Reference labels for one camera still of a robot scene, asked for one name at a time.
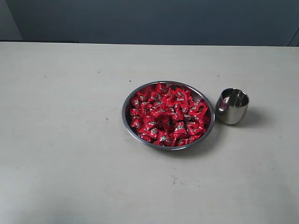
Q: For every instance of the stainless steel bowl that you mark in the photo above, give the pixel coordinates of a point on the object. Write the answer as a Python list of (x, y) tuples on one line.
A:
[(133, 133)]

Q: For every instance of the stainless steel cup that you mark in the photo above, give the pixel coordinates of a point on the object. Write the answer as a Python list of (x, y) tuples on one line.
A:
[(231, 106)]

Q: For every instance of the pile of red wrapped candies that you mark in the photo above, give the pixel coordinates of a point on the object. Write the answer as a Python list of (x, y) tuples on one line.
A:
[(168, 114)]

